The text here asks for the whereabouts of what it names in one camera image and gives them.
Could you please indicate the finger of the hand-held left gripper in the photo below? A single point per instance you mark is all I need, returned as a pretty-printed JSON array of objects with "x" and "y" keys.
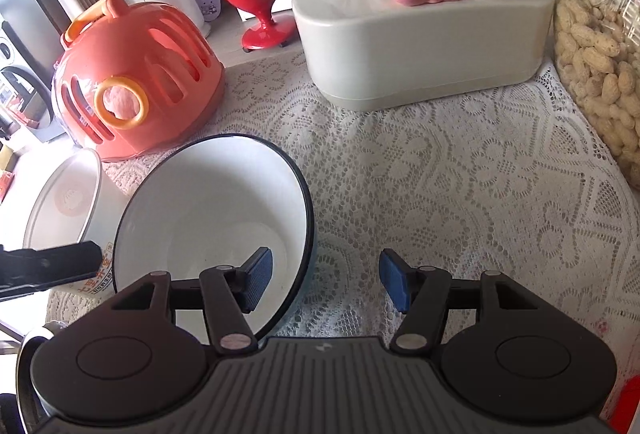
[{"x": 50, "y": 264}]

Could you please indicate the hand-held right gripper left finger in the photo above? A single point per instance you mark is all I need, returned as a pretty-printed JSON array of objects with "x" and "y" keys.
[{"x": 260, "y": 275}]

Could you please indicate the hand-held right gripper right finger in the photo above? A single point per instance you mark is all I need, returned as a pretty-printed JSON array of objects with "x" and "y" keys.
[{"x": 392, "y": 276}]

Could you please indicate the plain white bowl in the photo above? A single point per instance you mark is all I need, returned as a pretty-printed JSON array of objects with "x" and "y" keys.
[{"x": 65, "y": 199}]

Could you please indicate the white bowl with blue rim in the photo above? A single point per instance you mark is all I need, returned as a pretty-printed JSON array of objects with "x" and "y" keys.
[{"x": 200, "y": 214}]

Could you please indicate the orange printed packet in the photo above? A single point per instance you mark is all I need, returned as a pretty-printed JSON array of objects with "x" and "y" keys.
[{"x": 92, "y": 288}]

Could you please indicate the dark round object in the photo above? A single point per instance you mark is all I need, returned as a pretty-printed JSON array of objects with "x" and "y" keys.
[{"x": 25, "y": 364}]

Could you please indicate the white lace tablecloth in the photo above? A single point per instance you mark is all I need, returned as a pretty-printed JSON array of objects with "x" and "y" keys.
[{"x": 450, "y": 174}]

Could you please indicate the pink pet carrier backpack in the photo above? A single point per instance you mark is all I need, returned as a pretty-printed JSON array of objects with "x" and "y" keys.
[{"x": 165, "y": 79}]

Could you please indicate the cream waste bin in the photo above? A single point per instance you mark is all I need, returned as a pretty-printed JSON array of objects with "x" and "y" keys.
[{"x": 400, "y": 49}]

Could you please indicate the red object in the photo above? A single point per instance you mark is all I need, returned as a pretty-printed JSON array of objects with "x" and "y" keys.
[{"x": 630, "y": 404}]

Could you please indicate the clear jar of peanuts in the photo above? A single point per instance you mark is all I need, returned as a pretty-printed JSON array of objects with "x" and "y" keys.
[{"x": 595, "y": 64}]

